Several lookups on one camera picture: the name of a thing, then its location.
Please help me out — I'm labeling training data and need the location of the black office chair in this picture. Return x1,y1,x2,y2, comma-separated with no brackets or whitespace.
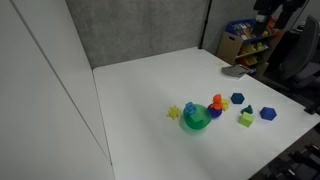
266,14,320,116

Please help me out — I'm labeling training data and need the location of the grey metal mounting plate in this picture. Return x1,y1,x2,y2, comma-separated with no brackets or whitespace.
221,64,251,80

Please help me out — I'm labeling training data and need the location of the translucent green plastic bowl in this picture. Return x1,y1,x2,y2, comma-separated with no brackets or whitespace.
182,103,213,131

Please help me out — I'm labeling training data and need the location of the yellow small block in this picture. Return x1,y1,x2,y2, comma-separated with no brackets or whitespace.
221,98,231,112

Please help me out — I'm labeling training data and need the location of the blue hexagon block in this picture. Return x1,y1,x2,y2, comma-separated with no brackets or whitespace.
230,92,246,105

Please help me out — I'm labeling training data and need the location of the teal plastic toy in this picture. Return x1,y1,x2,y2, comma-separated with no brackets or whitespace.
240,104,254,115

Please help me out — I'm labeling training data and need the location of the orange plastic toy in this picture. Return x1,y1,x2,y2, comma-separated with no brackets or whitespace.
211,93,224,111

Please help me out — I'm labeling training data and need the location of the yellow spiky toy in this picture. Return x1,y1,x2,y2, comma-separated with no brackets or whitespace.
166,104,182,121

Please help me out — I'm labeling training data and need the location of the black vertical pole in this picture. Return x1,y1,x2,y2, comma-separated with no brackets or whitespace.
198,0,214,50

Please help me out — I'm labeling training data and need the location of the wooden toy shelf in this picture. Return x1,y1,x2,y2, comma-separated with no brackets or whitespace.
215,17,286,76

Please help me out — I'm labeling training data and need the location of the bright blue cube block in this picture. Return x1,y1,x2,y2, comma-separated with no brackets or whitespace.
259,106,278,122

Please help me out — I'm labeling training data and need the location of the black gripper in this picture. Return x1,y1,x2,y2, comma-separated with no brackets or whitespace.
253,0,308,36

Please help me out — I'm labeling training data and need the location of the black tripod equipment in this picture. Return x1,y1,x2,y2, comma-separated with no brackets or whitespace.
256,142,320,180

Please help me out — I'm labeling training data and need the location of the lime green cube block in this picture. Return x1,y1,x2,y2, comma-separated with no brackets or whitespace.
237,111,255,129

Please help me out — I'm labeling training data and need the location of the purple ball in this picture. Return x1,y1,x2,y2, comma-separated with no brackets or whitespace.
207,103,224,119

